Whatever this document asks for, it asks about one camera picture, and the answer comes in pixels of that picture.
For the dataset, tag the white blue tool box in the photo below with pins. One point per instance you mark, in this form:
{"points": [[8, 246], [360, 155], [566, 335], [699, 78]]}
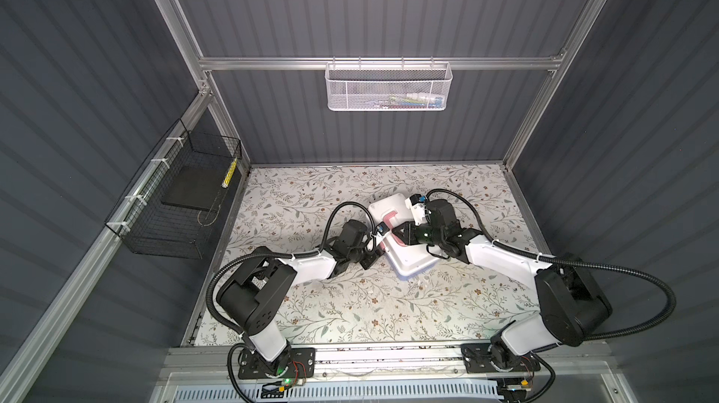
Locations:
{"points": [[407, 257]]}

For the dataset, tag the floral table mat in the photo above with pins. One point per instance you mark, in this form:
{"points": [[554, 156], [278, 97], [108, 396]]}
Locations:
{"points": [[287, 209]]}

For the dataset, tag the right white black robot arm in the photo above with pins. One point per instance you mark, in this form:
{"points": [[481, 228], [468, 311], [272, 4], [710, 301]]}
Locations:
{"points": [[571, 304]]}

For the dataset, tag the pens in white basket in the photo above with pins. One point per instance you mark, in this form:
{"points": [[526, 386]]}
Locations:
{"points": [[423, 101]]}

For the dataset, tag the yellow marker pen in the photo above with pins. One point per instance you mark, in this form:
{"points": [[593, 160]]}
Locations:
{"points": [[230, 173]]}

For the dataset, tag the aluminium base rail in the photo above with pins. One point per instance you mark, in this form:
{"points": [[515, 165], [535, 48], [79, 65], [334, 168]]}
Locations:
{"points": [[384, 360]]}

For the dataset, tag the white wire mesh basket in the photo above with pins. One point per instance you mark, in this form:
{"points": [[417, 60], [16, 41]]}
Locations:
{"points": [[349, 86]]}

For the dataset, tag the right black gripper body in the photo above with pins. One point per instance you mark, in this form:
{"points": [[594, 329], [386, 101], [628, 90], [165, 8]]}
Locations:
{"points": [[428, 236]]}

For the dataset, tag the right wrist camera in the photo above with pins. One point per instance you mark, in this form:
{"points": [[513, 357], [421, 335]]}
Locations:
{"points": [[416, 203]]}

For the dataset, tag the black pad in basket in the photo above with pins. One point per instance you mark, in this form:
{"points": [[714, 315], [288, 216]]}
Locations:
{"points": [[195, 188]]}

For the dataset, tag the black wire basket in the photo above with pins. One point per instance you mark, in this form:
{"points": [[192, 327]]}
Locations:
{"points": [[148, 227]]}

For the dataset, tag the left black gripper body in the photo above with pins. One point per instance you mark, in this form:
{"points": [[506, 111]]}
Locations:
{"points": [[354, 255]]}

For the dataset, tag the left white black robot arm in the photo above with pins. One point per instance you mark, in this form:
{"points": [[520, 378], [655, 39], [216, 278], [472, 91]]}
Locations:
{"points": [[248, 301]]}

